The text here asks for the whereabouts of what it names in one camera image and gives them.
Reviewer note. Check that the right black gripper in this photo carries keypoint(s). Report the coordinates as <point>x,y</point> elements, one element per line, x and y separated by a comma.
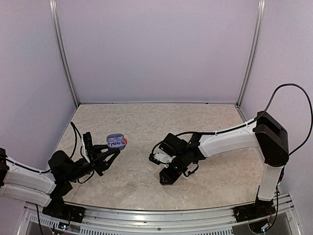
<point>169,177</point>

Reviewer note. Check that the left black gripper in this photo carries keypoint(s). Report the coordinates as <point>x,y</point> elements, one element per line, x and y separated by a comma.
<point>98,161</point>

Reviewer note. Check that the purple earbud charging case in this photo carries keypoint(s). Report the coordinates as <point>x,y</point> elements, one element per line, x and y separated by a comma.
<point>117,138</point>

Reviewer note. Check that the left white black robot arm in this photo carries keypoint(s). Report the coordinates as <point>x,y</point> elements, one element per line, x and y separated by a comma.
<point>28,184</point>

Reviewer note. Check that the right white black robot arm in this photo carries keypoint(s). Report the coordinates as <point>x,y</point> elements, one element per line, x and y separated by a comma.
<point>262,132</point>

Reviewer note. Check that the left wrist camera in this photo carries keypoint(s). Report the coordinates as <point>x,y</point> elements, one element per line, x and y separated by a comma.
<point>86,145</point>

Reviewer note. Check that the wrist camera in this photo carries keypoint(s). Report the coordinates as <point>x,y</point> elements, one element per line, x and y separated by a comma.
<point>163,152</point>
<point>86,145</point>

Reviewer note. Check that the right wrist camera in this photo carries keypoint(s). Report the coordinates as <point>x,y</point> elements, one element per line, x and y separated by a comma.
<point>163,152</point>

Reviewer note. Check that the front aluminium rail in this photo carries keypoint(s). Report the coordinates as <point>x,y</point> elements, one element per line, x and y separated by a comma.
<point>105,221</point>

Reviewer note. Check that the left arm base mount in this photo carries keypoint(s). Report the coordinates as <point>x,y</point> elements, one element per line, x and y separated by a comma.
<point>64,211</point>

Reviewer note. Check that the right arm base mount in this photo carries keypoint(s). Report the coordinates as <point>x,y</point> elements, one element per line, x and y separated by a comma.
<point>252,211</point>

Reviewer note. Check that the right aluminium frame post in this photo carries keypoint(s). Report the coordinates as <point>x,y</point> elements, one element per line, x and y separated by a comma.
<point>253,51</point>

